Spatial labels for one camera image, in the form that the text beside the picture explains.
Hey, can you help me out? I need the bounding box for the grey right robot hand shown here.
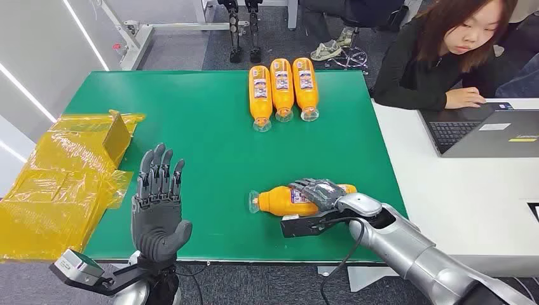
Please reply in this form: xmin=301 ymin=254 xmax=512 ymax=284
xmin=289 ymin=178 xmax=347 ymax=213

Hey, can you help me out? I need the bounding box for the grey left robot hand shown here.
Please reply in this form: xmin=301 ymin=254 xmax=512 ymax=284
xmin=131 ymin=143 xmax=193 ymax=264

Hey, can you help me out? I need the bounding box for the orange bottle with clear cap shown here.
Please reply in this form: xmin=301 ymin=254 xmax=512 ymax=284
xmin=292 ymin=57 xmax=320 ymax=123
xmin=269 ymin=58 xmax=295 ymax=123
xmin=248 ymin=65 xmax=274 ymax=133
xmin=248 ymin=184 xmax=358 ymax=217

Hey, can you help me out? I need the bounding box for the green table mat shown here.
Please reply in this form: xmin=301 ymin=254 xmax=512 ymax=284
xmin=63 ymin=69 xmax=409 ymax=264

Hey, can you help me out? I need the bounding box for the yellow film wrapped cardboard box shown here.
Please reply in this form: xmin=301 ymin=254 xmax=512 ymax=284
xmin=0 ymin=109 xmax=146 ymax=262

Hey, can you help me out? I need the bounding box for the chrome office chair base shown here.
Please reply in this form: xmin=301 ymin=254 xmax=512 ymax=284
xmin=324 ymin=27 xmax=370 ymax=76

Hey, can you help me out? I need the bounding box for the person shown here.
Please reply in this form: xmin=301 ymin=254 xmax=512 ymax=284
xmin=299 ymin=0 xmax=405 ymax=62
xmin=493 ymin=0 xmax=539 ymax=98
xmin=372 ymin=0 xmax=519 ymax=111

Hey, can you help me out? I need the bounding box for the black robot leg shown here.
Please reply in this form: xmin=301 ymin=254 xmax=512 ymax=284
xmin=217 ymin=0 xmax=244 ymax=64
xmin=245 ymin=0 xmax=264 ymax=64

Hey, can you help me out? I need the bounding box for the grey laptop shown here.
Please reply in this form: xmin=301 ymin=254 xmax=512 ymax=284
xmin=418 ymin=102 xmax=539 ymax=159

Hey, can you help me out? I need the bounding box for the white desk leg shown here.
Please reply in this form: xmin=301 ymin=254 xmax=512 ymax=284
xmin=287 ymin=0 xmax=299 ymax=31

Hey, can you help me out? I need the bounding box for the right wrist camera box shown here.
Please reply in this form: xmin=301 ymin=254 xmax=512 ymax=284
xmin=280 ymin=209 xmax=355 ymax=239

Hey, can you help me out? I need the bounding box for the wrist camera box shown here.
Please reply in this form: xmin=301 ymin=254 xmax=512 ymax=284
xmin=49 ymin=248 xmax=146 ymax=297
xmin=280 ymin=209 xmax=355 ymax=239

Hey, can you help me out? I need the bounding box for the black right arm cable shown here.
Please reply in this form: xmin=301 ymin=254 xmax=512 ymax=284
xmin=311 ymin=217 xmax=366 ymax=305

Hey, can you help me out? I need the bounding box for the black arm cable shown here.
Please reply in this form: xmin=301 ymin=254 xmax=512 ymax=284
xmin=311 ymin=217 xmax=366 ymax=305
xmin=175 ymin=261 xmax=210 ymax=305

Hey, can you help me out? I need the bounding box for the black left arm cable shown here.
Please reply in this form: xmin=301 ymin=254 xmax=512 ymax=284
xmin=175 ymin=261 xmax=210 ymax=305

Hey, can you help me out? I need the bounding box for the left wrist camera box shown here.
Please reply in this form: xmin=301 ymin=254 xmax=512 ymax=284
xmin=49 ymin=248 xmax=146 ymax=297

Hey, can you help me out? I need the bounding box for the white metal frame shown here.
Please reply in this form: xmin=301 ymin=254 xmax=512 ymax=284
xmin=90 ymin=0 xmax=249 ymax=71

